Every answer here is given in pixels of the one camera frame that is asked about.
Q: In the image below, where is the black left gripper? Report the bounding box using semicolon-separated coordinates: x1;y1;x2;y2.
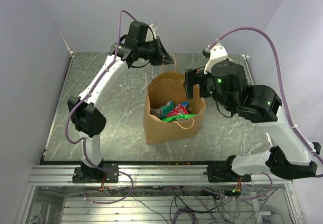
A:
138;36;175;67

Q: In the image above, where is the brown paper bag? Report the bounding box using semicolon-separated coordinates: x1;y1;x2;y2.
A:
143;70;206;145

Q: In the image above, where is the green cassava chips bag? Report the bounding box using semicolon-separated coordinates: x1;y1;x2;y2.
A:
162;114;195;123

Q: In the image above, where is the blue snack box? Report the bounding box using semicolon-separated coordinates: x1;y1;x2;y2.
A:
181;101;189;110

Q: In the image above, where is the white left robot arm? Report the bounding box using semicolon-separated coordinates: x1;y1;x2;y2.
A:
66;21;174;182

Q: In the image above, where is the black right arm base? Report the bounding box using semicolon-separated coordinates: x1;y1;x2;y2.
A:
203;155;251;183

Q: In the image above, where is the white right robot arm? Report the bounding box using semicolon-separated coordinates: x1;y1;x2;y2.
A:
184;60;320;182

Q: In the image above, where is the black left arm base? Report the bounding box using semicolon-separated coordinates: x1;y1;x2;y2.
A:
72;160;119;184

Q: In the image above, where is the red snack packet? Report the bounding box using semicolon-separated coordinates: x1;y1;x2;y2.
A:
166;104;188;118

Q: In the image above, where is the teal snack packet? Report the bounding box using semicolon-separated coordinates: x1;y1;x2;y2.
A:
159;100;174;120

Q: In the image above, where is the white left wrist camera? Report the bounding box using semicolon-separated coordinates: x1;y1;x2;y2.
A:
146;23;158;41

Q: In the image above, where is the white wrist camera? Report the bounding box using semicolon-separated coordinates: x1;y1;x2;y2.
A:
146;23;158;41
202;42;228;75

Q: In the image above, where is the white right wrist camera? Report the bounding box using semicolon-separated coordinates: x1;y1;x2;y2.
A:
202;42;228;75

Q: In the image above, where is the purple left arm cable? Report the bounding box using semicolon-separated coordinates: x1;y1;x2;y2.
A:
65;10;138;204

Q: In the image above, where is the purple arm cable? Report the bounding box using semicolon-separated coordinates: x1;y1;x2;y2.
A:
201;26;323;202
65;10;138;204

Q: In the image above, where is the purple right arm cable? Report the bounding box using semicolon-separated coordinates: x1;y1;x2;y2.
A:
201;26;323;202

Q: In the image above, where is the aluminium frame rail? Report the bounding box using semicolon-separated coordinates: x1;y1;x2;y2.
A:
27;164;293;186

